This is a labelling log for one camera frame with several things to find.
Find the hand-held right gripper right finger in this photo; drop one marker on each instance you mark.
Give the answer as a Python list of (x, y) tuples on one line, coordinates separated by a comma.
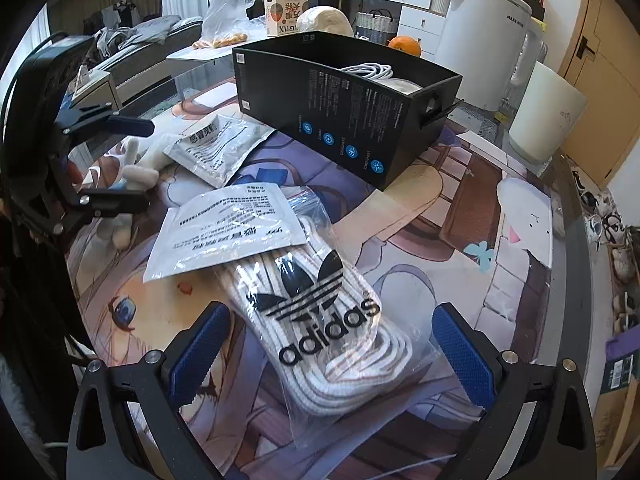
[(462, 355)]

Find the beige bedside cabinet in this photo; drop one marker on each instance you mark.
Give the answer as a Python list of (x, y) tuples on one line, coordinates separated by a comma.
[(95, 90)]

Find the black cardboard box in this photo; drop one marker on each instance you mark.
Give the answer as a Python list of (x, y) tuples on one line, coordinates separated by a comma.
[(320, 105)]

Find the printed cartoon table mat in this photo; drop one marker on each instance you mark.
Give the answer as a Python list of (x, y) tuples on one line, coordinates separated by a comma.
[(425, 240)]

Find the purple box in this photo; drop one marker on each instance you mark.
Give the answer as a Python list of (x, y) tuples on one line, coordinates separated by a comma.
[(622, 365)]

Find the orange fruit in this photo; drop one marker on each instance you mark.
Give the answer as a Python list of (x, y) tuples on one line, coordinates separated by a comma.
[(406, 45)]

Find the cream cylindrical bin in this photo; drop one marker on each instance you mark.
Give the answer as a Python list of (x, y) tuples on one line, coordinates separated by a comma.
[(545, 115)]

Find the white electric kettle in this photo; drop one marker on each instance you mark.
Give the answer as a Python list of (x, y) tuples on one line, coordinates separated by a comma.
[(480, 40)]

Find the white round bundle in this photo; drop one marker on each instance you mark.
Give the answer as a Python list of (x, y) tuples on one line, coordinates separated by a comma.
[(325, 20)]

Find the tan wooden door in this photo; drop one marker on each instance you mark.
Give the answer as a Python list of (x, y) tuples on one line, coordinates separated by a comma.
[(610, 85)]

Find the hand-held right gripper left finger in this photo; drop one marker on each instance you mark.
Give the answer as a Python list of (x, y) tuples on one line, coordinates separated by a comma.
[(200, 345)]

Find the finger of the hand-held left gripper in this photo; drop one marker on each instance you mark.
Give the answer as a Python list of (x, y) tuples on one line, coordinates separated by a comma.
[(120, 203), (132, 126)]

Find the white side table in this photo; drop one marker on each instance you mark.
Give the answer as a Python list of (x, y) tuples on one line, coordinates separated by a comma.
[(205, 52)]

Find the pile of shoes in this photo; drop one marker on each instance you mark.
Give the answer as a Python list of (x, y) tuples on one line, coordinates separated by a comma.
[(610, 240)]

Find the dark flat box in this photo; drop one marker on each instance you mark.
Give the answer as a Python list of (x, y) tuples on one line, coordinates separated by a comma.
[(530, 0)]

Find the white printed sachet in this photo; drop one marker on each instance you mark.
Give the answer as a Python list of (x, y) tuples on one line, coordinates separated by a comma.
[(215, 147), (225, 225)]

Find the black-logo bag of white shoelaces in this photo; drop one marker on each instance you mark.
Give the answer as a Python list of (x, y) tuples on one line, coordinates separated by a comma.
[(330, 325)]

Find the white dresser with drawers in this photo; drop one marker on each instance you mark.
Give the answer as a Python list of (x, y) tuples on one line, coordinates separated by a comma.
[(400, 0)]

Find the printed fruit carton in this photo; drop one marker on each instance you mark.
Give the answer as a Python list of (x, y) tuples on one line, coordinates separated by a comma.
[(285, 5)]

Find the grey bed with bedding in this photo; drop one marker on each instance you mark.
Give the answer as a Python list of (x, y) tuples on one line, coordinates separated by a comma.
[(150, 40)]

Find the clear plastic bag of kumquats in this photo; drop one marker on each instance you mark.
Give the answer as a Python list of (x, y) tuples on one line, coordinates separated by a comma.
[(225, 15)]

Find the grey woven basket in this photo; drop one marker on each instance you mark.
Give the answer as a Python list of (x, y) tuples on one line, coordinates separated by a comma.
[(372, 25)]

